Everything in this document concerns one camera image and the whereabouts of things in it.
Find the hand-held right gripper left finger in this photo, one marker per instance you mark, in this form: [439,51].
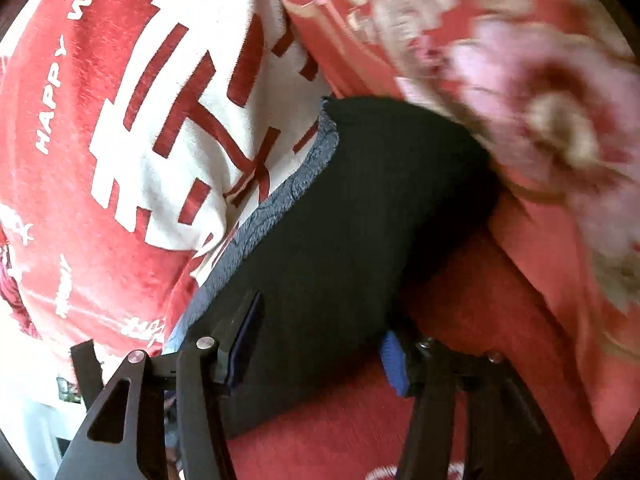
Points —
[245,345]

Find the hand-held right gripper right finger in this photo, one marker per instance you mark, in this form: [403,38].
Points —
[395,365]

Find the black pants blue floral stripes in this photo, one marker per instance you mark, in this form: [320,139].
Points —
[350,210]

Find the red printed blanket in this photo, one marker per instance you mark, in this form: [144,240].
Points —
[100,185]

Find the red floral quilt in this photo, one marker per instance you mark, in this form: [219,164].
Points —
[500,60]

